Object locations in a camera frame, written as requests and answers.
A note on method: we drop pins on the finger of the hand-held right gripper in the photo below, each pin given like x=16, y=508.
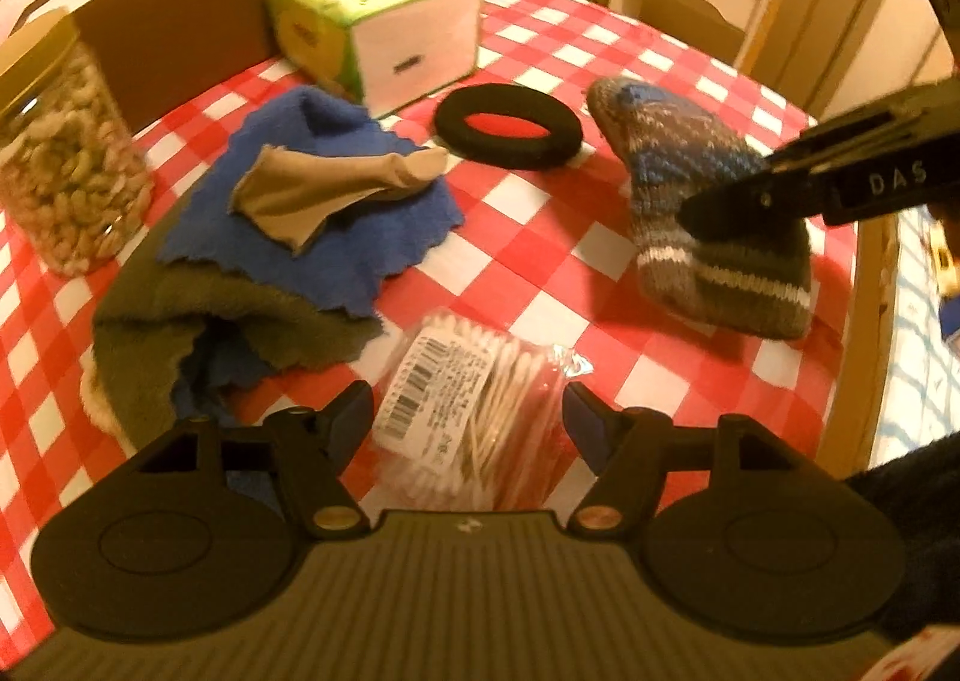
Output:
x=885, y=122
x=750, y=205

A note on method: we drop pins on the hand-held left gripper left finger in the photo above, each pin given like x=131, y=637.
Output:
x=352, y=418

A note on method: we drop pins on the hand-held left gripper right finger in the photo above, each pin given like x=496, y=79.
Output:
x=589, y=426

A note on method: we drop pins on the striped knit hat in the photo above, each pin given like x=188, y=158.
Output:
x=660, y=148

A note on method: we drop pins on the bag of cotton swabs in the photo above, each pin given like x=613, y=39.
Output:
x=465, y=411

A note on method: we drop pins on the blue cloth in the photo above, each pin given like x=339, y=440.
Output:
x=337, y=238

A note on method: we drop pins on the grey cloth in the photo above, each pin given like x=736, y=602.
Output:
x=150, y=328

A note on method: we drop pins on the beige stocking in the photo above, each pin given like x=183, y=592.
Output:
x=300, y=193

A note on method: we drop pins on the brown cardboard box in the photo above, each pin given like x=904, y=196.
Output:
x=187, y=13

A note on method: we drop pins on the wooden wardrobe door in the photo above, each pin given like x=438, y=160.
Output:
x=847, y=13

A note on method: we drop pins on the white blue grid sheet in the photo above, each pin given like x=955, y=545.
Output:
x=915, y=351

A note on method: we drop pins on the red white checkered tablecloth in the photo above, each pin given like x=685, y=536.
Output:
x=540, y=253

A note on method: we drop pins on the person's dark fleece clothing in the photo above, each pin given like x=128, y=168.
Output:
x=915, y=538

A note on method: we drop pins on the green tissue box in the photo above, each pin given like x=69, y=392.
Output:
x=420, y=43

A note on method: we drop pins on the clear cashew nut jar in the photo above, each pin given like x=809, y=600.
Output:
x=67, y=178

